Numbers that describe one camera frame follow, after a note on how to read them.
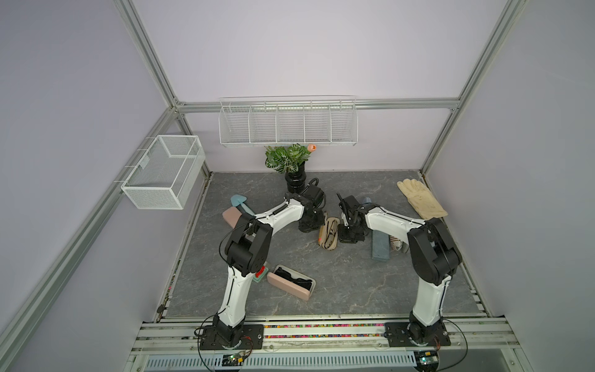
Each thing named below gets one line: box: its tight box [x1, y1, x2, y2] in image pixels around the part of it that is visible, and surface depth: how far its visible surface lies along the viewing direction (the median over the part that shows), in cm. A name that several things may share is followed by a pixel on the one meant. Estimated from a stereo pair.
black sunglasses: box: [274, 266, 313, 291], surface depth 86 cm
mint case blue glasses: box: [371, 229, 390, 262], surface depth 91 cm
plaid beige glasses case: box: [317, 210, 341, 252], surface depth 96 cm
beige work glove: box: [397, 178, 449, 221], surface depth 111 cm
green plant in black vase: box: [264, 143, 317, 195], surface depth 95 cm
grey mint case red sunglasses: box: [252, 265, 269, 283], surface depth 88 cm
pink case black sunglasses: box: [266, 264, 317, 301], surface depth 84 cm
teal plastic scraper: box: [230, 194, 256, 216], surface depth 111 cm
